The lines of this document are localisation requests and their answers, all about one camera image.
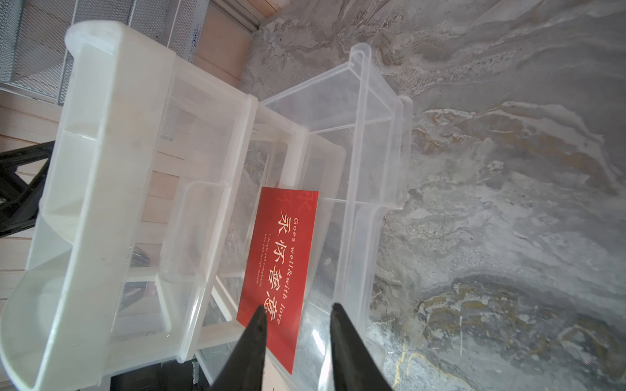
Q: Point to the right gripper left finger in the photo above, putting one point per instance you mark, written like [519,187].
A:
[244,369]

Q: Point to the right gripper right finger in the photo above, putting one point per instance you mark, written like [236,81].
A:
[353,366]

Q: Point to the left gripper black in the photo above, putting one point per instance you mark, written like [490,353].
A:
[19,199]

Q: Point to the red postcard white characters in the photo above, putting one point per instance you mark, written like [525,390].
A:
[277,267]

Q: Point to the white plastic drawer organizer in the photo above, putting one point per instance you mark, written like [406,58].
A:
[88,305]

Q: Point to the clear plastic drawer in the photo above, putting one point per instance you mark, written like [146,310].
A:
[357,158]
[212,123]

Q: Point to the white wire wall shelf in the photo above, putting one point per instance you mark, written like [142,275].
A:
[41,41]

